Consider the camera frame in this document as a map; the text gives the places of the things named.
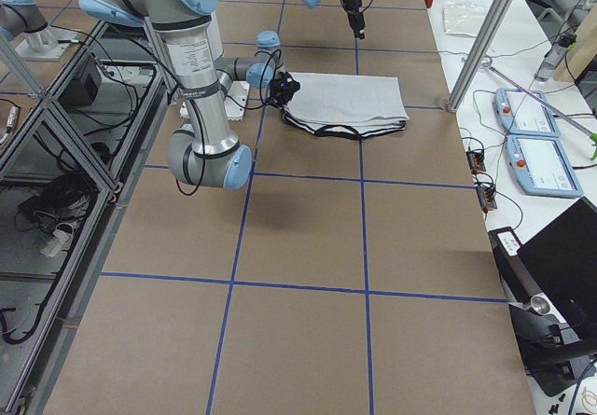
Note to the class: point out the upper teach pendant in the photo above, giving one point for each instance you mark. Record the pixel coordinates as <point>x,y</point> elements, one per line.
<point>520,114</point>

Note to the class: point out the black power adapter box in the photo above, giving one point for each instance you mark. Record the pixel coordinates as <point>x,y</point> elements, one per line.
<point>83,87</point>

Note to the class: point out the aluminium frame post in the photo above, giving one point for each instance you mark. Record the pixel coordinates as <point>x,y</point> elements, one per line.
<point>487,32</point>

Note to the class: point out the grey cartoon print t-shirt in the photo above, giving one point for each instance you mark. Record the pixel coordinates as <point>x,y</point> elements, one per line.
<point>346,106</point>

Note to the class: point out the teach pendant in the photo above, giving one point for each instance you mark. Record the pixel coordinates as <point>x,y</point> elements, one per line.
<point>520,114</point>
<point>541,168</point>

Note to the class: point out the lower teach pendant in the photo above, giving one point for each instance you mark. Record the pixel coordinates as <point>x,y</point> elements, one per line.
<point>541,168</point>

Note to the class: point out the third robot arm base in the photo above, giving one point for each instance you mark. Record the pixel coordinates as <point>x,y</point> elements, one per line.
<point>41,41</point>

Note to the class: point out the aluminium frame glass cabinet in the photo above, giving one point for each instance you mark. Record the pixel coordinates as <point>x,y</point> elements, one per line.
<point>66,176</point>

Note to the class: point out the clear plastic bag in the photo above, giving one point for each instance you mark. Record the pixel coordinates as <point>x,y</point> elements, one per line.
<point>463,19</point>

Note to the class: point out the black stand with metal cup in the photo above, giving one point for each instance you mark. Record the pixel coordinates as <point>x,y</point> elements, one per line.
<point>553,354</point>

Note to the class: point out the upper small circuit board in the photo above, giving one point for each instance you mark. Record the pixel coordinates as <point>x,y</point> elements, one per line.
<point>475,161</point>

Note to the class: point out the black laptop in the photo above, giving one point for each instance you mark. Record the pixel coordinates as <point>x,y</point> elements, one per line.
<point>561,258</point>

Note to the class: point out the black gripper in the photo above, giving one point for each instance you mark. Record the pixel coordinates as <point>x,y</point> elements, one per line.
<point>352,5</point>
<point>289,98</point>

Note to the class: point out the lower small circuit board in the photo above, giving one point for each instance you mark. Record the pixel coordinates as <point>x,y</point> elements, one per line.
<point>486,200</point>

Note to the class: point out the small circuit board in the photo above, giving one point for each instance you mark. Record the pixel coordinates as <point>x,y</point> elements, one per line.
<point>475,161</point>
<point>486,200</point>

